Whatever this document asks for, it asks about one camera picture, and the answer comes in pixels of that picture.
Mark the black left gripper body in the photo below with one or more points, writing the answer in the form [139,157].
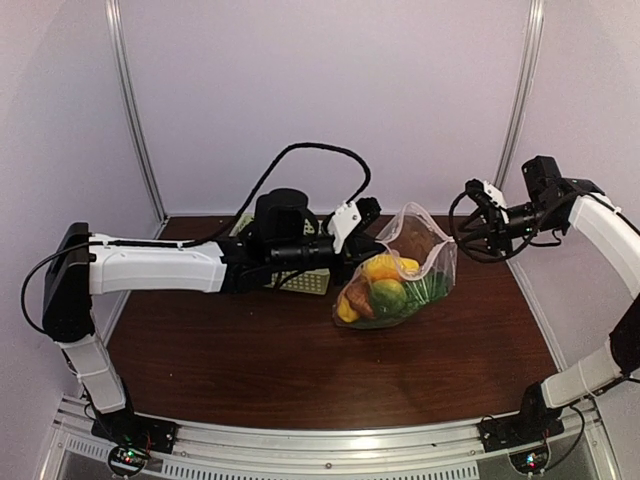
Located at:
[348,259]

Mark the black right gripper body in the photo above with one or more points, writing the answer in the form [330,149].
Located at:
[500,235]

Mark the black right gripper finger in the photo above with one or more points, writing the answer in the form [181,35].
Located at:
[481,247]
[473,225]

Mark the toy red tomato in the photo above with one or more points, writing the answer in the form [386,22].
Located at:
[358,297]

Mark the toy bok choy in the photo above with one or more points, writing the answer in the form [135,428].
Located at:
[429,289]

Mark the green plastic basket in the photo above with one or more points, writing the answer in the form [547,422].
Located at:
[315,282]

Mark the toy potato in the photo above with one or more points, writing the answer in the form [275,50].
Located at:
[415,240]

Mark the toy green yellow mango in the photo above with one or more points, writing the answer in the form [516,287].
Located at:
[387,297]

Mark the clear zip top bag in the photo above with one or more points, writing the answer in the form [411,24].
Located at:
[442,258]

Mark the toy yellow lemon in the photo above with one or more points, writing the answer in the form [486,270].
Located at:
[345,312]

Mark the toy orange mango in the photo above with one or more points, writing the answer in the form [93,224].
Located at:
[385,266]

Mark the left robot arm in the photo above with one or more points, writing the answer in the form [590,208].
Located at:
[284,239]

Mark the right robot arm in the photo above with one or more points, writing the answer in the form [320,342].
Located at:
[559,204]

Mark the right circuit board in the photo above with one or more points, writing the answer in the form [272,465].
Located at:
[531,461]

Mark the circuit board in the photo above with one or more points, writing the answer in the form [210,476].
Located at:
[126,461]
[531,461]

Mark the left circuit board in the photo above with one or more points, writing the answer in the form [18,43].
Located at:
[126,461]

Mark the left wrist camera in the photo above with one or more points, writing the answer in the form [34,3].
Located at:
[342,223]

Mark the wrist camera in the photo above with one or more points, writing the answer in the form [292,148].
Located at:
[485,195]
[342,223]

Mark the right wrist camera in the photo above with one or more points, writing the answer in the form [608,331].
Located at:
[485,195]

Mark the right aluminium frame post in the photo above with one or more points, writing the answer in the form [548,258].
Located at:
[530,54]

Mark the aluminium frame post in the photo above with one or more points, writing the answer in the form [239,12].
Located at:
[131,110]
[530,54]

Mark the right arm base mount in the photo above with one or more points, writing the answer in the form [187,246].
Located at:
[505,432]

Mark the front aluminium rail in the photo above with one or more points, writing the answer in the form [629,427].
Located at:
[450,450]

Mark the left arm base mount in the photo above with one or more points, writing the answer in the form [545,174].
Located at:
[145,436]

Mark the left aluminium frame post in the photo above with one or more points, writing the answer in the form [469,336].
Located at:
[131,110]

